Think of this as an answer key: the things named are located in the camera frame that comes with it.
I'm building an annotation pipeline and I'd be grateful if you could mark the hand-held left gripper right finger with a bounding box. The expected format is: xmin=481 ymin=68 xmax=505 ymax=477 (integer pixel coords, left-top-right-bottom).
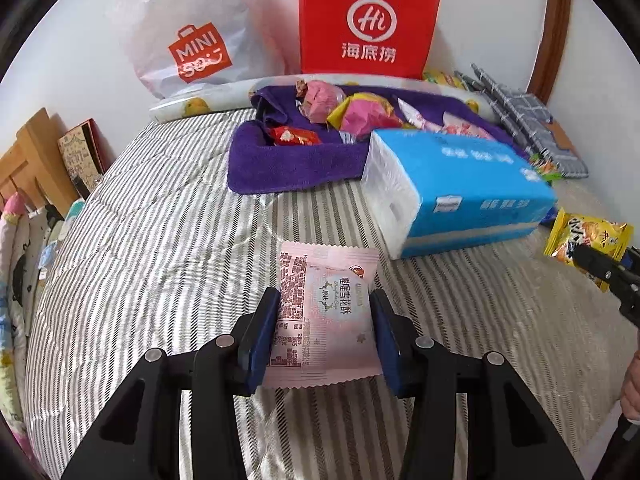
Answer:
xmin=369 ymin=289 xmax=586 ymax=480

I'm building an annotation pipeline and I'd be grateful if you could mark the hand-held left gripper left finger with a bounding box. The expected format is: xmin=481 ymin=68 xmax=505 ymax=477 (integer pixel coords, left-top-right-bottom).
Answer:
xmin=60 ymin=287 xmax=282 ymax=480

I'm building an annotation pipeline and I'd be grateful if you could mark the yellow snack packet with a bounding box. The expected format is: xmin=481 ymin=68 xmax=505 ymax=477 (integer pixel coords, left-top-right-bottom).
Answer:
xmin=544 ymin=208 xmax=633 ymax=291

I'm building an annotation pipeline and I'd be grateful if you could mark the pale pink snack packet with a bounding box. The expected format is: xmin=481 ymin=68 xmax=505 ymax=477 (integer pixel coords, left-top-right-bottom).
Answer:
xmin=262 ymin=241 xmax=383 ymax=388

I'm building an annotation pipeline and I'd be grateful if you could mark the purple towel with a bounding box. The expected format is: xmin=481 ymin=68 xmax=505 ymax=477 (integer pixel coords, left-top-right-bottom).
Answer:
xmin=227 ymin=85 xmax=531 ymax=196

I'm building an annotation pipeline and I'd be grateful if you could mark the long white pink snack packet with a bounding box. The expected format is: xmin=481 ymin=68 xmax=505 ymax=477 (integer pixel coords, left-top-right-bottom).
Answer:
xmin=440 ymin=121 xmax=496 ymax=141

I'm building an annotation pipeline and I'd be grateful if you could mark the small red snack packet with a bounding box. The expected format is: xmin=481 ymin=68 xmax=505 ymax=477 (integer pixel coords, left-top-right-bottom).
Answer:
xmin=270 ymin=126 xmax=321 ymax=147

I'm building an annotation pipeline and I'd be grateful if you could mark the pink yellow snack bag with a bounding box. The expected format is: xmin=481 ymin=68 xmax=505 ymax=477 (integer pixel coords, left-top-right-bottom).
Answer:
xmin=327 ymin=92 xmax=406 ymax=141

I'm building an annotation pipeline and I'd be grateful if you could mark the strawberry print snack packet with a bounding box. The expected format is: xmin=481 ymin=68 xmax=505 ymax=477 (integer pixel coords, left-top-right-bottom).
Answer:
xmin=397 ymin=97 xmax=441 ymax=133

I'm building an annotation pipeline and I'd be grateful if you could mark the pink plastic bag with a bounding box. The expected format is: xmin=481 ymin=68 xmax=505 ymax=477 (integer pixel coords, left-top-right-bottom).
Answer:
xmin=302 ymin=80 xmax=346 ymax=123

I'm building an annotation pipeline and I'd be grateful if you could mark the person's right hand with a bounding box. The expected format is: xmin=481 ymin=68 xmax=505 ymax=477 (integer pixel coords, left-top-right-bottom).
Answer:
xmin=620 ymin=350 xmax=640 ymax=421

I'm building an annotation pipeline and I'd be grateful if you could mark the green snack bag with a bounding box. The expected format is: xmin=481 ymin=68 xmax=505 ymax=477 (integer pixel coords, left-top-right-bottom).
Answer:
xmin=529 ymin=152 xmax=566 ymax=183

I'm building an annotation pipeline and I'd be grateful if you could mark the blue tissue pack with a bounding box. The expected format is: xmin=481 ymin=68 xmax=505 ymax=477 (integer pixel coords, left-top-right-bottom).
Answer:
xmin=361 ymin=128 xmax=558 ymax=261

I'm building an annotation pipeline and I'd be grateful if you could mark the grey striped quilt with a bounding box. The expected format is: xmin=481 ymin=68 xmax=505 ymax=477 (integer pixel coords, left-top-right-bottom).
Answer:
xmin=22 ymin=110 xmax=640 ymax=480

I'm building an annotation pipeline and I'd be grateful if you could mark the grey checked folded cloth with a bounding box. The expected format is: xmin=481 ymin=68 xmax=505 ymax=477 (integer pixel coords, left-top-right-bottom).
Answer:
xmin=455 ymin=63 xmax=590 ymax=179

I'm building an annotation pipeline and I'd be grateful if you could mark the white pillow with black print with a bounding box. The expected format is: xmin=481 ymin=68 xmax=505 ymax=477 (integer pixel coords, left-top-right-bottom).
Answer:
xmin=12 ymin=205 xmax=66 ymax=321

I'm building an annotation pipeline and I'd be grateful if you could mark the fruit print rolled mat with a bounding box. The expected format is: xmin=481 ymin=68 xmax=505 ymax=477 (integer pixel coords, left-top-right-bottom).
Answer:
xmin=149 ymin=72 xmax=503 ymax=125

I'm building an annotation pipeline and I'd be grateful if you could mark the yellow chips bag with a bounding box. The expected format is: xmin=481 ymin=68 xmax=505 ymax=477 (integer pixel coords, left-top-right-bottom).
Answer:
xmin=422 ymin=69 xmax=468 ymax=88

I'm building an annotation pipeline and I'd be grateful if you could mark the colourful striped pillow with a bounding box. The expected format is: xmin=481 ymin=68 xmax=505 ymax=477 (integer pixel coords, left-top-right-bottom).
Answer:
xmin=0 ymin=192 xmax=31 ymax=431

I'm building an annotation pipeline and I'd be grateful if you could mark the patterned book box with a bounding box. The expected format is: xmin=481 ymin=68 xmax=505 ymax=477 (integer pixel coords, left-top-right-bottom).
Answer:
xmin=57 ymin=119 xmax=108 ymax=198

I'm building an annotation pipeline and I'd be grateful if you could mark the wooden headboard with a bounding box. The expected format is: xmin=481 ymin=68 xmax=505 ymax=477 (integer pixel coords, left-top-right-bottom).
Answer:
xmin=0 ymin=107 xmax=76 ymax=211

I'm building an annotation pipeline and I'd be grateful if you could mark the red paper bag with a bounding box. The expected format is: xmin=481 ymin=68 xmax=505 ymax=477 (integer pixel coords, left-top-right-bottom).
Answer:
xmin=299 ymin=0 xmax=444 ymax=81

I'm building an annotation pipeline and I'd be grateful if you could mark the white plastic bag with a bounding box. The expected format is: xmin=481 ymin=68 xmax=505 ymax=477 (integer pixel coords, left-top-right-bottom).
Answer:
xmin=116 ymin=0 xmax=286 ymax=100

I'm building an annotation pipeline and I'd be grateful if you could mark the brown wooden door frame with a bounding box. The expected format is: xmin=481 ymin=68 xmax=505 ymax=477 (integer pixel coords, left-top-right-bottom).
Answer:
xmin=530 ymin=0 xmax=573 ymax=106

